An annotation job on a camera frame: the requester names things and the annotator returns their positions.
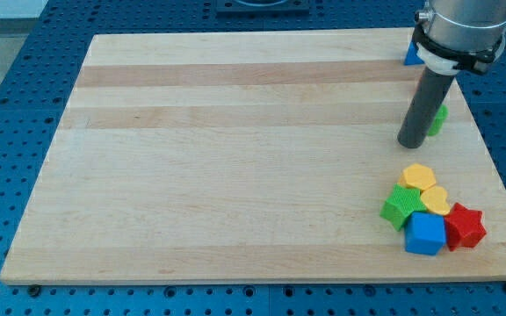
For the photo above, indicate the yellow heart block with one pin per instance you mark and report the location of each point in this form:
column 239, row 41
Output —
column 435, row 200

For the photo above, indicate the blue triangle block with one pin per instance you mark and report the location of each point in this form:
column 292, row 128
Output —
column 412, row 58

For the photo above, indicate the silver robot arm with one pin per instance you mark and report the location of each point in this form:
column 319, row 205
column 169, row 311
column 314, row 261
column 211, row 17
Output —
column 460, row 35

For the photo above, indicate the green circle block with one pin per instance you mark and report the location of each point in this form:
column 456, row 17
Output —
column 438, row 121

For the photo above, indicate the red star block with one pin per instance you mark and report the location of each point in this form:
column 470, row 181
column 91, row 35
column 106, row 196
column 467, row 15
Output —
column 464, row 227

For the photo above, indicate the light wooden board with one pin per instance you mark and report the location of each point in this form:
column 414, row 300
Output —
column 246, row 158

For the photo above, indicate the green star block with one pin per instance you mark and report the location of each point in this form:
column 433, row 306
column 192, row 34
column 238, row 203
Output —
column 400, row 205

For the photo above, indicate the blue cube block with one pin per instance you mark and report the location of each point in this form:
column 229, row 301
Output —
column 425, row 233

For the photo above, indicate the yellow hexagon block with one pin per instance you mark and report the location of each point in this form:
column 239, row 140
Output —
column 417, row 176

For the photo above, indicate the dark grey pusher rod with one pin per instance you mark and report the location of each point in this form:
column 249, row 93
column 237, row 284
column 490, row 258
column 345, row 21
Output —
column 430, row 93

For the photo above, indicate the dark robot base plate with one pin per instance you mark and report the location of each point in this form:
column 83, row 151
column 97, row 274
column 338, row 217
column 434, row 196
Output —
column 261, row 6

